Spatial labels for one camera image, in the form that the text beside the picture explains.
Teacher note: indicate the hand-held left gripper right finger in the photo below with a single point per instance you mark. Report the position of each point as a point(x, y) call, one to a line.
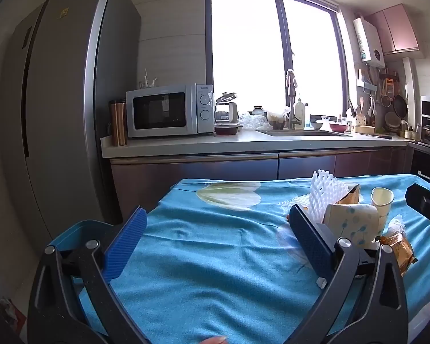
point(310, 243)

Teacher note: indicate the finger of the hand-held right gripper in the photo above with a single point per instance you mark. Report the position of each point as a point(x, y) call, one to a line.
point(424, 204)

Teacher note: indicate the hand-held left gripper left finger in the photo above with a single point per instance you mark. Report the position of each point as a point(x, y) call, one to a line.
point(123, 243)

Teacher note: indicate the plain white paper cup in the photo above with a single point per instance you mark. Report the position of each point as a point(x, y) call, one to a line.
point(381, 200)

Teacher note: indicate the blue plastic bin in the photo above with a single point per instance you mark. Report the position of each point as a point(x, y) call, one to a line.
point(79, 231)

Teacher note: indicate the dotted paper cup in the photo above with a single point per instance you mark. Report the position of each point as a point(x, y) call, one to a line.
point(354, 222)

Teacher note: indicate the orange snack packet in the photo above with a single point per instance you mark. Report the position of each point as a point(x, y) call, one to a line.
point(401, 251)

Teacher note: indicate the white foam fruit net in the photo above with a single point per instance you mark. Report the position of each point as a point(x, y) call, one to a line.
point(326, 190)

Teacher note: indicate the black built-in oven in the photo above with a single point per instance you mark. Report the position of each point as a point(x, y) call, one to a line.
point(426, 165)

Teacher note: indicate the hanging black frying pan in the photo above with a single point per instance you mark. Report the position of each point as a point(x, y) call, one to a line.
point(400, 106)

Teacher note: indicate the blue floral tablecloth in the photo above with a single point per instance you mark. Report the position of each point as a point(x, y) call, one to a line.
point(208, 258)

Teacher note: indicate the cream tray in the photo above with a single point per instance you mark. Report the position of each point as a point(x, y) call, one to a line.
point(364, 129)

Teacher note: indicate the wooden spatula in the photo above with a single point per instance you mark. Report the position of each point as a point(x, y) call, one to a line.
point(360, 114)

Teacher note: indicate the brown base cabinets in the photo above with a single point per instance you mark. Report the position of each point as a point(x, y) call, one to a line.
point(200, 168)

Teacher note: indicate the steel kitchen sink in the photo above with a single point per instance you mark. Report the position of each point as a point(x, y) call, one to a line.
point(304, 133)

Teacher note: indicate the red bowl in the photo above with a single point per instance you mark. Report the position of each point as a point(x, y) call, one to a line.
point(338, 127)

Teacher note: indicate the copper thermos tumbler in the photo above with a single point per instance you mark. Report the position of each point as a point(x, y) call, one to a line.
point(118, 125)

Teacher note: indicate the white bowl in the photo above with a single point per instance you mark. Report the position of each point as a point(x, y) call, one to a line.
point(316, 124)

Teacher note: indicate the white kitchen countertop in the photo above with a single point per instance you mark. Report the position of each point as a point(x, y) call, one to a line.
point(200, 145)

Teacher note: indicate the white dish soap bottle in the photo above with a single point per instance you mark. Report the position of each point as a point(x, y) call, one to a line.
point(300, 114)

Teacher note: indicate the clear plastic bags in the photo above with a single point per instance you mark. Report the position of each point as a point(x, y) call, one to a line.
point(252, 122)

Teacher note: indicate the white microwave oven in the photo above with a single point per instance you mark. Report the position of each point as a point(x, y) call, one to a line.
point(157, 111)

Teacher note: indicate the dark red food container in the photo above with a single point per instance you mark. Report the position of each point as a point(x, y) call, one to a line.
point(226, 129)

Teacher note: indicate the ceramic jar with lid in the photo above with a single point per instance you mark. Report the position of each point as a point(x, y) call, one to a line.
point(258, 110)

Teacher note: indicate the steel kitchen faucet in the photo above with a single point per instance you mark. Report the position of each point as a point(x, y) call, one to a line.
point(291, 93)

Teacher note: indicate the white water heater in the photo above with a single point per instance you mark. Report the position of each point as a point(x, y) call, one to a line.
point(368, 41)

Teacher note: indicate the glass electric kettle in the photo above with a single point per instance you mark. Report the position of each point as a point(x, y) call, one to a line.
point(227, 111)

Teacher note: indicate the grey refrigerator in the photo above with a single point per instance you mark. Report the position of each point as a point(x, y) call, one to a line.
point(64, 96)

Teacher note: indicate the small white ornament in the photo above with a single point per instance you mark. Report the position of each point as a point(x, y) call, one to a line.
point(148, 80)

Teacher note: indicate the dark framed window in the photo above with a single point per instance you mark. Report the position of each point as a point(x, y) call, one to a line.
point(243, 50)

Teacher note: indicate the pink wall cabinet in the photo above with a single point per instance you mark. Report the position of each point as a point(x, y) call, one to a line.
point(397, 28)

